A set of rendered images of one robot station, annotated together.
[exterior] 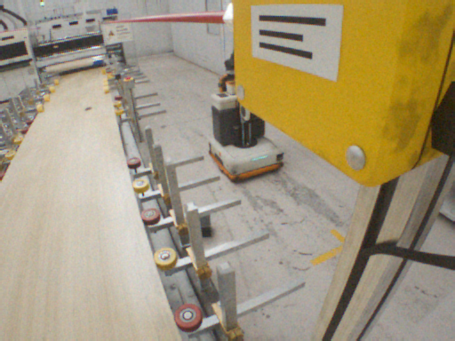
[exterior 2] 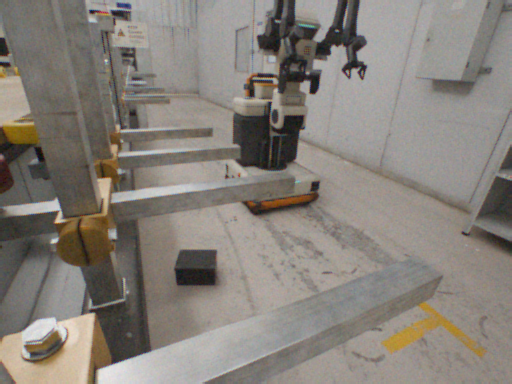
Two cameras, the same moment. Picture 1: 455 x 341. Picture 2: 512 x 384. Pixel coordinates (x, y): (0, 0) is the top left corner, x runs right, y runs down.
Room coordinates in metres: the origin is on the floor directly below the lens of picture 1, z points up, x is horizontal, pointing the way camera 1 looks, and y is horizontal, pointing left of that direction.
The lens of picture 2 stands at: (0.62, 0.03, 1.00)
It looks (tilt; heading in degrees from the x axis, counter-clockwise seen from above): 26 degrees down; 357
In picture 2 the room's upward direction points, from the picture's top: 3 degrees clockwise
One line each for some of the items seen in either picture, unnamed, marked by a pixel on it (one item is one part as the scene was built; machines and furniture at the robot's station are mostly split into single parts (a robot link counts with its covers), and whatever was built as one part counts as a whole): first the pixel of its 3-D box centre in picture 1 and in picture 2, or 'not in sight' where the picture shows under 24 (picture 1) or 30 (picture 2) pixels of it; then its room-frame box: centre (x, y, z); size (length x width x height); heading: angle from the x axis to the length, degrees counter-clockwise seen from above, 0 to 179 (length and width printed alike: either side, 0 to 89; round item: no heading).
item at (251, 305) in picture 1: (248, 307); not in sight; (0.48, -0.04, 0.80); 0.43 x 0.03 x 0.04; 113
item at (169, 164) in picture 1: (178, 210); (71, 160); (0.87, 0.21, 0.91); 0.04 x 0.04 x 0.48; 23
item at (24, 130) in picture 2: (142, 192); (38, 148); (1.10, 0.43, 0.85); 0.08 x 0.08 x 0.11
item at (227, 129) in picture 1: (240, 113); (268, 127); (2.79, -0.17, 0.59); 0.55 x 0.34 x 0.83; 112
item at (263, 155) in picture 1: (244, 152); (269, 178); (2.71, -0.20, 0.16); 0.67 x 0.64 x 0.25; 22
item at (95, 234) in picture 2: (179, 222); (90, 217); (0.89, 0.22, 0.83); 0.14 x 0.06 x 0.05; 23
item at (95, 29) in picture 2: (155, 165); (107, 121); (1.33, 0.41, 0.86); 0.04 x 0.04 x 0.48; 23
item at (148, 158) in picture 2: (180, 187); (148, 159); (1.17, 0.25, 0.81); 0.43 x 0.03 x 0.04; 113
